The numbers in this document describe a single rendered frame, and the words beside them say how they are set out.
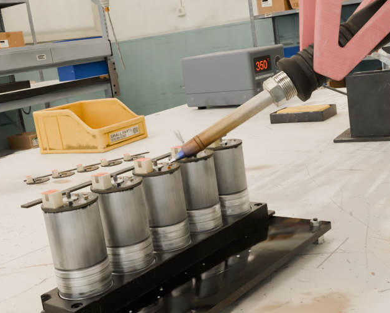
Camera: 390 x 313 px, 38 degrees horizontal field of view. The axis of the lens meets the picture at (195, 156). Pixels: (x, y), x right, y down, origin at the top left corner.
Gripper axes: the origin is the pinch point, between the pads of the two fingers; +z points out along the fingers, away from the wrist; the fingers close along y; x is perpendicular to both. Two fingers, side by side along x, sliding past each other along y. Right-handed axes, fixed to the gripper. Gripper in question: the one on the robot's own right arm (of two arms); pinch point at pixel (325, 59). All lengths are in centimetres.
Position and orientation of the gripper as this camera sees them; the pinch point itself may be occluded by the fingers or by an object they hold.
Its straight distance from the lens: 29.8
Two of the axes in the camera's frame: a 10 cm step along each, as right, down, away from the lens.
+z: -3.6, 9.2, 1.4
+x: 9.3, 3.3, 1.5
